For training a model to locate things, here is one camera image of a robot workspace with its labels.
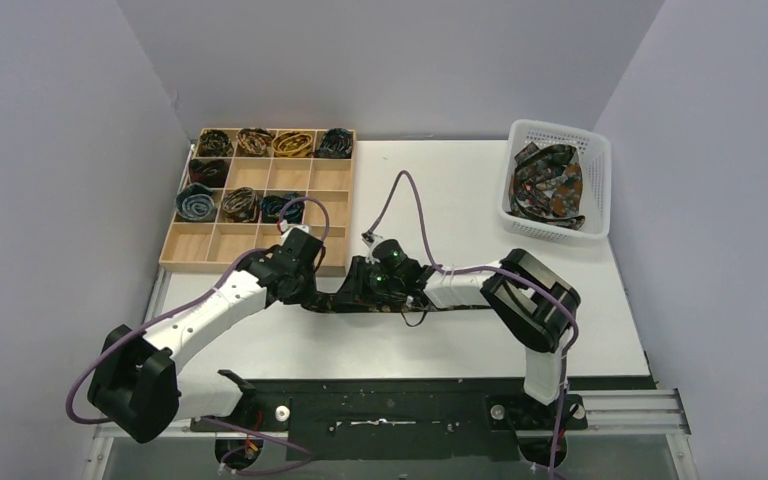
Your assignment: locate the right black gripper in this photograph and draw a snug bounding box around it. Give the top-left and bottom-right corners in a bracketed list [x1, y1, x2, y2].
[333, 256, 403, 306]

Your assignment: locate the black gold floral tie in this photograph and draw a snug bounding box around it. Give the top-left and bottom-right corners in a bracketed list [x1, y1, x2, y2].
[301, 292, 489, 314]

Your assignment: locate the wooden compartment tray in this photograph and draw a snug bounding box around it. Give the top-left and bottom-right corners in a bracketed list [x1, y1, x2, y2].
[159, 127, 358, 276]

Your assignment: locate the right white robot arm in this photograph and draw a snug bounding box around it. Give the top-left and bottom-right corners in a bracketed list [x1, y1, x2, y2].
[325, 239, 581, 405]

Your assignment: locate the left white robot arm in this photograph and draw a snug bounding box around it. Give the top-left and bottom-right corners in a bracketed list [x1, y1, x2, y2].
[87, 227, 324, 443]

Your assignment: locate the pile of patterned ties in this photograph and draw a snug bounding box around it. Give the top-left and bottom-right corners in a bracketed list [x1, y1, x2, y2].
[508, 142, 586, 231]

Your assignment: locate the teal dark rolled tie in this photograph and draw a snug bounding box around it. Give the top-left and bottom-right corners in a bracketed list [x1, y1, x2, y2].
[260, 192, 305, 224]

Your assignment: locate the brown patterned rolled tie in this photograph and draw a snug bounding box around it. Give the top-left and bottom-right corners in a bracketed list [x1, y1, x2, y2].
[220, 187, 262, 223]

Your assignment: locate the light blue rolled tie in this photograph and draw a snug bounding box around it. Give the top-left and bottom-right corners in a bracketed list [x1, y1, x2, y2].
[175, 183, 217, 223]

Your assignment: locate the maroon rolled tie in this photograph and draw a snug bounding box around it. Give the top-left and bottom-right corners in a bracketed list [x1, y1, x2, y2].
[188, 158, 230, 189]

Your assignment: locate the yellow rolled tie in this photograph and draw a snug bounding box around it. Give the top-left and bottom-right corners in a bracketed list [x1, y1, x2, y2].
[272, 130, 315, 158]

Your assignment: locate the dark blue rolled tie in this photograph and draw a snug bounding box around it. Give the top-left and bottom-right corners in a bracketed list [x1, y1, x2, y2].
[315, 128, 354, 159]

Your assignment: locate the dark rolled tie top-left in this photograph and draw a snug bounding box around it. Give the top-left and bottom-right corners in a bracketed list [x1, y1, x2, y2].
[196, 129, 233, 158]

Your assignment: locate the white plastic basket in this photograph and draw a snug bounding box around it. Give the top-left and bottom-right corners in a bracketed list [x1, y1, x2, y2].
[497, 119, 611, 243]

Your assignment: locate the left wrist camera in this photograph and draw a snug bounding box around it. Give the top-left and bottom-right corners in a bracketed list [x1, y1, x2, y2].
[278, 221, 312, 239]

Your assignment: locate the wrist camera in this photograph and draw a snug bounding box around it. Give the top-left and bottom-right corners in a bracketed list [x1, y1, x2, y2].
[278, 221, 312, 239]
[361, 232, 385, 264]

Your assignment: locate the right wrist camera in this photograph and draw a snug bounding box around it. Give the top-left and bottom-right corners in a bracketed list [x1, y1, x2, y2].
[361, 232, 385, 264]

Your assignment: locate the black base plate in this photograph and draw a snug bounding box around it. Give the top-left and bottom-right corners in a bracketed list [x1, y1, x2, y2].
[191, 377, 657, 465]

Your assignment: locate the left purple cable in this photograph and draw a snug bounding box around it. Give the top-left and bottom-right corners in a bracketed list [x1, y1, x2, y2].
[65, 196, 331, 478]

